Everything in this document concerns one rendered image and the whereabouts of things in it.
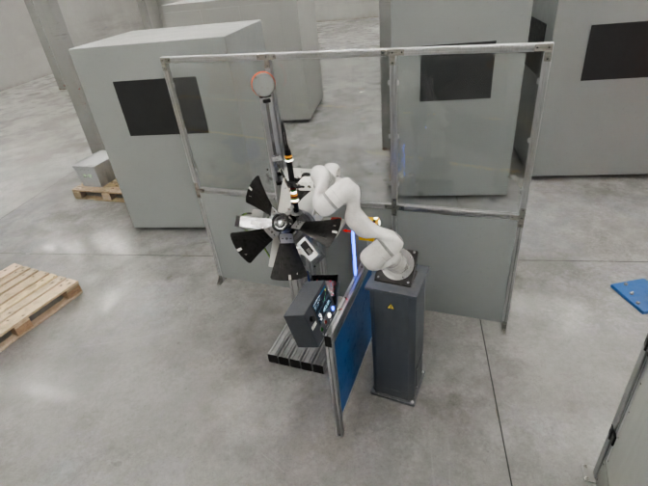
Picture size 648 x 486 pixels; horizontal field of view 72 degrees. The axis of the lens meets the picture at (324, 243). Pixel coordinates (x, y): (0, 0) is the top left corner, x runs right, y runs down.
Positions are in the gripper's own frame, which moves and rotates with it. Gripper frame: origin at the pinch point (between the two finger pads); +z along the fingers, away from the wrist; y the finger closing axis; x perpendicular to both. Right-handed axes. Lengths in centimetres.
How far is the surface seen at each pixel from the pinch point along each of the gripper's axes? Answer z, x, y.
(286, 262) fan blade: 2.3, -45.7, -17.2
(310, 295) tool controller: -36, -22, -69
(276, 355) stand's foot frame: 28, -139, -10
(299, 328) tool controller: -36, -30, -83
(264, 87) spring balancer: 39, 39, 56
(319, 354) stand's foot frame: -4, -139, -1
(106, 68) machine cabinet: 255, 36, 141
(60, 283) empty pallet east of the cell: 274, -136, 16
